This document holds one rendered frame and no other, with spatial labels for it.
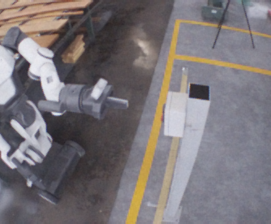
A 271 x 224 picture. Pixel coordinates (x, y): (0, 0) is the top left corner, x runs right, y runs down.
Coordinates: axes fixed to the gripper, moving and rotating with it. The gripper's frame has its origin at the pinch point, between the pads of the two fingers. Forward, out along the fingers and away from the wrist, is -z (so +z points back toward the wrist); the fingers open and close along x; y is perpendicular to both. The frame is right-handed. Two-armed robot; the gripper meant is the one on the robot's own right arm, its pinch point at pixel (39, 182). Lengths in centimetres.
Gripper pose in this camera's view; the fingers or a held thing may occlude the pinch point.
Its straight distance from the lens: 143.5
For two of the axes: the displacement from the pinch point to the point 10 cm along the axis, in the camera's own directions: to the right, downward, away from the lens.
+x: 5.9, 2.0, -7.8
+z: -4.4, -7.4, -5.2
